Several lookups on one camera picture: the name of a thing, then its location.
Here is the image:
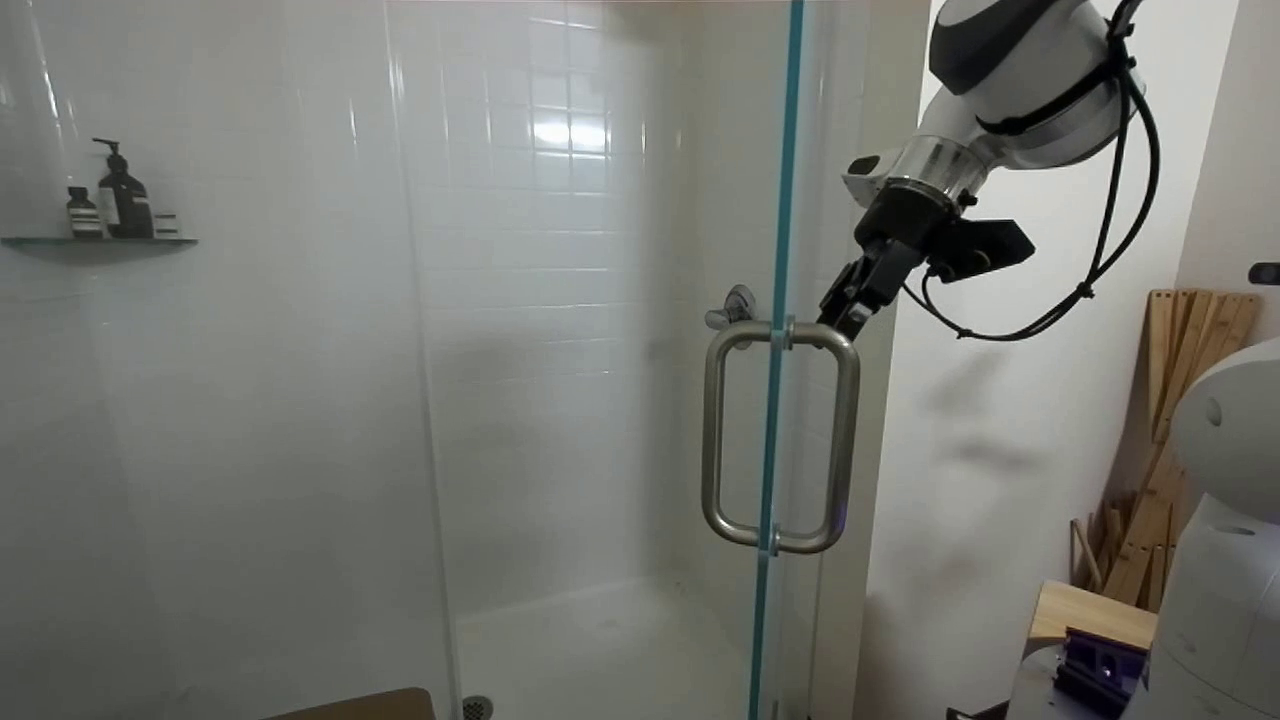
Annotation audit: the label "black pump bottle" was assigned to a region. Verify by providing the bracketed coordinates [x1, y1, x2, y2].
[88, 133, 161, 244]

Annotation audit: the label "small dark-lidded jar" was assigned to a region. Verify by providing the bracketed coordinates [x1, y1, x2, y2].
[63, 180, 111, 244]

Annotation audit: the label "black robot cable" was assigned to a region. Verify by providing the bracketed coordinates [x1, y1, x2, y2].
[901, 0, 1162, 346]

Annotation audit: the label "fixed glass shower panel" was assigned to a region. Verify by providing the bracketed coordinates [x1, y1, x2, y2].
[0, 0, 461, 720]

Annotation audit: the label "chrome shower valve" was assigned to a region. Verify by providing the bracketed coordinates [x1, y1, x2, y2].
[698, 281, 762, 334]

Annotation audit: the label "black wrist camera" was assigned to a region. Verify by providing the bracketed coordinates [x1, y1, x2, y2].
[925, 209, 1041, 288]

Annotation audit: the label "glass shower door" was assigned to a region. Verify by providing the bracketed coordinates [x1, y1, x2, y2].
[739, 0, 859, 720]

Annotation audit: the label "brown armchair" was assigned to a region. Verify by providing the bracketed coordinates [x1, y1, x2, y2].
[260, 685, 443, 720]

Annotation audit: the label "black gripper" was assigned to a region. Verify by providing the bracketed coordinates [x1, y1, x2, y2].
[812, 174, 967, 341]

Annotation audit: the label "leaning wooden planks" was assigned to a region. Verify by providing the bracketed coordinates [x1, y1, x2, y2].
[1065, 285, 1266, 615]

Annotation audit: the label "metal shower door handle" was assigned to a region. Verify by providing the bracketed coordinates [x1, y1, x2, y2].
[697, 314, 866, 558]

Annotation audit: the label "light wooden block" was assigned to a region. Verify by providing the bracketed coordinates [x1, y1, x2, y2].
[1022, 575, 1162, 658]

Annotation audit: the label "dark shower shelf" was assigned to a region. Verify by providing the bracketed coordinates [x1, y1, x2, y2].
[0, 230, 204, 259]

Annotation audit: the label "purple plastic part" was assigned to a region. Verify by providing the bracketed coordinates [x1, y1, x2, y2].
[1048, 623, 1150, 713]

